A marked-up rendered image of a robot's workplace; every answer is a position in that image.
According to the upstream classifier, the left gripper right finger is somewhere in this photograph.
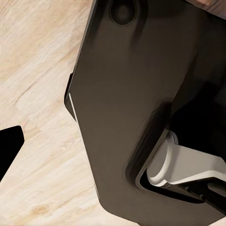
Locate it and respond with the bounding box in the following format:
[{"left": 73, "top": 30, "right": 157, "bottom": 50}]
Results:
[{"left": 211, "top": 125, "right": 226, "bottom": 163}]

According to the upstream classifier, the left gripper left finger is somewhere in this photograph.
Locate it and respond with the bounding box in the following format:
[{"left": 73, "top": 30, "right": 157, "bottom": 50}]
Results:
[{"left": 0, "top": 125, "right": 24, "bottom": 181}]

